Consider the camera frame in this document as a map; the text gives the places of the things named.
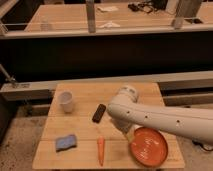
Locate black rectangular block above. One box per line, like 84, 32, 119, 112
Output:
92, 104, 106, 123

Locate blue sponge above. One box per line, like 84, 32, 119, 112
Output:
55, 134, 77, 152

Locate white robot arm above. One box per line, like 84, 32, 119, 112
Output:
107, 85, 213, 145

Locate white paper sheet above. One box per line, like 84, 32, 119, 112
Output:
97, 6, 118, 12

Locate black cables on far table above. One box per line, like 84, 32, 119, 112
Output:
127, 1, 160, 14

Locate orange pepper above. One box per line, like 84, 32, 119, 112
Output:
97, 137, 105, 166

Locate white plastic cup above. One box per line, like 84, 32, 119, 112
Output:
58, 91, 74, 113

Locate grey metal post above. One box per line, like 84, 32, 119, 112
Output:
172, 0, 203, 29
86, 0, 96, 33

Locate grey metal post right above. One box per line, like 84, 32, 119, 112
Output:
172, 0, 203, 29

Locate white crumpled paper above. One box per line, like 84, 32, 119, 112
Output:
99, 21, 120, 28

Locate clear plastic bottle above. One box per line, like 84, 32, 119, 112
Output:
40, 16, 51, 31

